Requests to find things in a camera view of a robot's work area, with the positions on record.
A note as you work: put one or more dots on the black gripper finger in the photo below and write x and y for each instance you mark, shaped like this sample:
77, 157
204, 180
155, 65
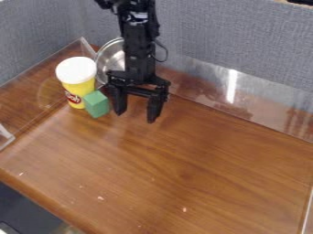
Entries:
119, 99
155, 106

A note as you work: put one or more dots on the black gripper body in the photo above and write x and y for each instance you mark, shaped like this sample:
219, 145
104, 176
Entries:
143, 88

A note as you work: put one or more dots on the green block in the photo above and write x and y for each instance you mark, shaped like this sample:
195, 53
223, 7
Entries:
96, 104

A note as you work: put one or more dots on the yellow play-doh can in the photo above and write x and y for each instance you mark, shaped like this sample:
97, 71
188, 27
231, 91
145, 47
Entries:
74, 72

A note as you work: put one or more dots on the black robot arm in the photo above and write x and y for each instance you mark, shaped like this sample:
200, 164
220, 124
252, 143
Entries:
139, 30

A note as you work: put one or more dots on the silver metal pot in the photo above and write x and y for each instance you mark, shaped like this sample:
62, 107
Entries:
109, 59

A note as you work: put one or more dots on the clear acrylic barrier panel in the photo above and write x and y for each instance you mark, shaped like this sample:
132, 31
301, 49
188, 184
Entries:
275, 106

